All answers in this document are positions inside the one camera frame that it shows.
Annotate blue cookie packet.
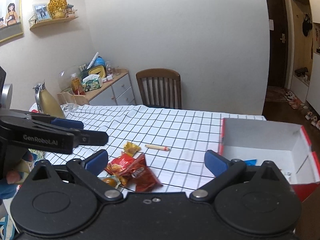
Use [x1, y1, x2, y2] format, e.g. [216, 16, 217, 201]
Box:
[244, 159, 257, 166]

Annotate dark brown foil snack bag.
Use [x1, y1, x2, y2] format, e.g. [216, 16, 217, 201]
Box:
[119, 153, 162, 192]

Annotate left hand blue glove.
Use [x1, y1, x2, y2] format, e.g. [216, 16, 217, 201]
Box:
[0, 148, 38, 199]

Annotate gold thermos jug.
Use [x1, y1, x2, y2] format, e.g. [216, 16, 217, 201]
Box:
[33, 81, 65, 119]

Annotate clear drinking glass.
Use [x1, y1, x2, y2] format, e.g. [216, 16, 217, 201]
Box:
[61, 103, 79, 112]

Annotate clear wrapped egg yolk pastry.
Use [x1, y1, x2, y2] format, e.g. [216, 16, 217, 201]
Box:
[99, 175, 121, 189]

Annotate red snack bag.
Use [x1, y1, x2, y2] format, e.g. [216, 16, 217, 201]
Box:
[104, 152, 135, 187]

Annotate orange juice bottle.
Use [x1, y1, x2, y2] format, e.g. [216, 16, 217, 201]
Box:
[71, 73, 85, 95]

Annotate small yellow candy packet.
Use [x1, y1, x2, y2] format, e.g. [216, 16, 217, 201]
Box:
[123, 141, 141, 157]

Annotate green tissue box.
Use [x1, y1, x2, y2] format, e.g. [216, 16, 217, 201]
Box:
[82, 74, 103, 92]

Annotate wooden sideboard white drawers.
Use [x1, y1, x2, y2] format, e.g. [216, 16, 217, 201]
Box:
[56, 68, 137, 106]

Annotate checkered white tablecloth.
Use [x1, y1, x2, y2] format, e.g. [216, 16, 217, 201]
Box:
[28, 104, 267, 197]

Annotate red cardboard box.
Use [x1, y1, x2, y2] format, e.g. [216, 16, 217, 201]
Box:
[219, 118, 319, 201]

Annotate sausage stick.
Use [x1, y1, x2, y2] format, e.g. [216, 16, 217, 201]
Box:
[145, 144, 170, 151]

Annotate yellow blue lunch bag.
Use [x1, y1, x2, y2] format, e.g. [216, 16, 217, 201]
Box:
[88, 56, 106, 78]

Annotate brown wooden chair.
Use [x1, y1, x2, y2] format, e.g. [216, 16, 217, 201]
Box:
[136, 68, 182, 109]

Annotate framed family picture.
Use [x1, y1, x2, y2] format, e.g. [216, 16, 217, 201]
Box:
[1, 0, 23, 42]

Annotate small framed photo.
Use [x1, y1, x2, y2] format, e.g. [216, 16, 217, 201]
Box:
[33, 3, 52, 22]

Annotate golden ornament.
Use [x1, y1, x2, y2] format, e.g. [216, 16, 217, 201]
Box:
[48, 0, 67, 19]

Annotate dark entrance door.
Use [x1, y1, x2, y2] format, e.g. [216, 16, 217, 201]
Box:
[266, 0, 289, 88]

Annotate black hanging bag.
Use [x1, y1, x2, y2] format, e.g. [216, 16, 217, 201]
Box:
[302, 14, 312, 37]

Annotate wooden wall shelf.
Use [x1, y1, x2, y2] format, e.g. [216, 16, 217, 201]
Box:
[29, 15, 78, 30]

